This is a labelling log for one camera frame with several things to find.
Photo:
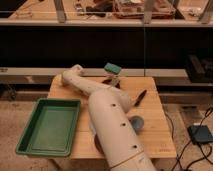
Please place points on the black power adapter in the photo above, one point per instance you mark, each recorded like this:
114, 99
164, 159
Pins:
200, 134

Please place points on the black knife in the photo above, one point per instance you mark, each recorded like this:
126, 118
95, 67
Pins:
140, 98

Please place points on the wooden table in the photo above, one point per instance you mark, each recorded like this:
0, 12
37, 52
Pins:
155, 135

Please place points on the green sponge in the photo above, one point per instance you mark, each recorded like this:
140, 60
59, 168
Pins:
112, 68

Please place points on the brown bowl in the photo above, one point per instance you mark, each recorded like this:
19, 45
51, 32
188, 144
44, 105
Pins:
113, 82

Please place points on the purple bowl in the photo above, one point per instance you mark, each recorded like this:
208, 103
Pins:
97, 144

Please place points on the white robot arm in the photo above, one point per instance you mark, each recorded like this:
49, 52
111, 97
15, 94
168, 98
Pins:
108, 107

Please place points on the green plastic tray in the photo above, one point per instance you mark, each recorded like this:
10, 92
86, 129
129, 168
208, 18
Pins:
50, 130

